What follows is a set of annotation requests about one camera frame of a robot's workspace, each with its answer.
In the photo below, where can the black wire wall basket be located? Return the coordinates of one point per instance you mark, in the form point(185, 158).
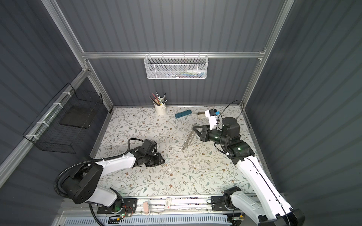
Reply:
point(62, 128)

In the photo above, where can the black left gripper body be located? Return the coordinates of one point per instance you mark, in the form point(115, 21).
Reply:
point(152, 160)

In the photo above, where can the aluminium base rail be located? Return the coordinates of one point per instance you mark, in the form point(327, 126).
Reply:
point(177, 204)

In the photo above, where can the teal stapler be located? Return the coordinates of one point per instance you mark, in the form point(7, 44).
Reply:
point(183, 114)

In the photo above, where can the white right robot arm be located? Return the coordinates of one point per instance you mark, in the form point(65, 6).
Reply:
point(273, 209)

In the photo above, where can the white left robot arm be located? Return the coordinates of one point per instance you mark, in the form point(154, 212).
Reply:
point(80, 182)

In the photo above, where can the white wire mesh basket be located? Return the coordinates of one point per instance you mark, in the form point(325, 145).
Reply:
point(176, 68)

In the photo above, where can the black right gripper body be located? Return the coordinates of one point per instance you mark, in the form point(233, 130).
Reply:
point(206, 134)

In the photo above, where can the silver metal carabiner key holder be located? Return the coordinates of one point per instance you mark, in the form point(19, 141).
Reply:
point(189, 137)

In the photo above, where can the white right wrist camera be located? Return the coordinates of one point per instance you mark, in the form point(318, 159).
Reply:
point(212, 115)

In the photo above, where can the white metal pen cup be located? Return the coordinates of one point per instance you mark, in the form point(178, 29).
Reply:
point(160, 109)

